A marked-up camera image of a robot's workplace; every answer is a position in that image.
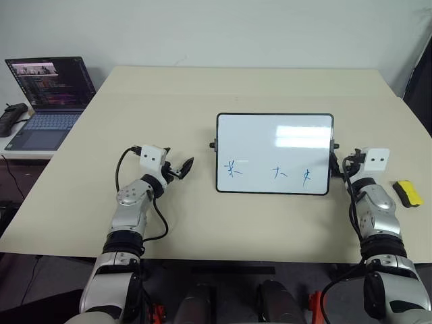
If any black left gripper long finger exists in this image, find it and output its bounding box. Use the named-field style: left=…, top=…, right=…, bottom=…
left=178, top=157, right=196, bottom=180

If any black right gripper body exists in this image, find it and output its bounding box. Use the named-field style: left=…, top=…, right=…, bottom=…
left=344, top=147, right=367, bottom=179

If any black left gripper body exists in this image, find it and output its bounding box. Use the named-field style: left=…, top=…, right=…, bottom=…
left=161, top=161, right=182, bottom=187

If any yellow and black board eraser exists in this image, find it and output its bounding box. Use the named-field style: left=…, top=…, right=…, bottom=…
left=391, top=180, right=425, bottom=208

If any black-framed whiteboard with blue marks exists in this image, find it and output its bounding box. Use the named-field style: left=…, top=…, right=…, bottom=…
left=209, top=112, right=341, bottom=196

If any black curtain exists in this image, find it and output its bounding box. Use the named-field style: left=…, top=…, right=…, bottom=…
left=402, top=20, right=432, bottom=139

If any open blue-grey laptop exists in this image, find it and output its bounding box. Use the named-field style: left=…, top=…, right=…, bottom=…
left=4, top=56, right=98, bottom=152

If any black handheld controller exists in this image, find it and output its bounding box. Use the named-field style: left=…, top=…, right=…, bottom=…
left=0, top=102, right=29, bottom=138

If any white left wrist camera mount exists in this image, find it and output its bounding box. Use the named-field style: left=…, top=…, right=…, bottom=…
left=140, top=144, right=168, bottom=188

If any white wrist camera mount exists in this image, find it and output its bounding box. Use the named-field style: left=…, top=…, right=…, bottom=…
left=361, top=146, right=392, bottom=180
left=140, top=144, right=168, bottom=188

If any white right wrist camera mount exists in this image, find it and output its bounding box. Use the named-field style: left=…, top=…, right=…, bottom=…
left=361, top=146, right=392, bottom=180

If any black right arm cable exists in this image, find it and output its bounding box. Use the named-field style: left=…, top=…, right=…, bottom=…
left=320, top=157, right=367, bottom=324

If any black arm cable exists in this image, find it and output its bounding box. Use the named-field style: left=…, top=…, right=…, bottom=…
left=320, top=157, right=367, bottom=324
left=115, top=145, right=169, bottom=242

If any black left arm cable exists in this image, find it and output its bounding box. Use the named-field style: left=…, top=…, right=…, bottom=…
left=115, top=145, right=169, bottom=242

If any red bracket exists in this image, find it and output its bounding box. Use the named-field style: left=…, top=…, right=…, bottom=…
left=308, top=292, right=327, bottom=324
left=148, top=303, right=167, bottom=324

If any thin black floor cable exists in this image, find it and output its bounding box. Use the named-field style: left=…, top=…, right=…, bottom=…
left=0, top=153, right=28, bottom=200

